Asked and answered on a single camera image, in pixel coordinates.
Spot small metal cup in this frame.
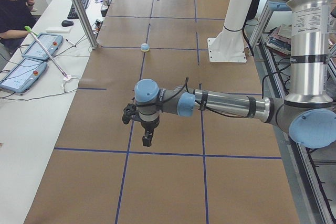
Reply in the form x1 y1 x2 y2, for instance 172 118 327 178
102 0 110 8

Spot black keyboard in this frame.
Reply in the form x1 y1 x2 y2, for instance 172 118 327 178
67 0 91 19

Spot blue white call bell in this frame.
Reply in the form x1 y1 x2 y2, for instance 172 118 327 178
140 43 150 52

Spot stack of books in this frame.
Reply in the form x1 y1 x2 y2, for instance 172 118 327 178
266 24 292 55

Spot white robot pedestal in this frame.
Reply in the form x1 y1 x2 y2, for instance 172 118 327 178
207 0 252 63

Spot aluminium side rail frame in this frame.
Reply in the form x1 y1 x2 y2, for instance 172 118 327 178
250 6 335 223

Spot black marker pen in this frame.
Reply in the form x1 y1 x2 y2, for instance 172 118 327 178
66 39 77 47

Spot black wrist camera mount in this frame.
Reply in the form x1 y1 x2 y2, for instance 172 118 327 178
122 103 141 124

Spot silver grabber stick green tip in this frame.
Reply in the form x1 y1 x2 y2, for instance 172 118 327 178
25 26 72 81

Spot black cable on desk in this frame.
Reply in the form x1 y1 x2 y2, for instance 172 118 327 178
0 77 79 102

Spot lower teach pendant tablet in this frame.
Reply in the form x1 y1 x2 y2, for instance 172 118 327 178
1 58 47 93

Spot black computer mouse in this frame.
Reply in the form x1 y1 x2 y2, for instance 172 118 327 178
61 20 74 27

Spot person in black shirt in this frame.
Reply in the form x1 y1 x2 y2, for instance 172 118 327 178
1 0 36 53

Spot aluminium frame post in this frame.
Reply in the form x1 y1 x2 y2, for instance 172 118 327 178
71 0 98 50

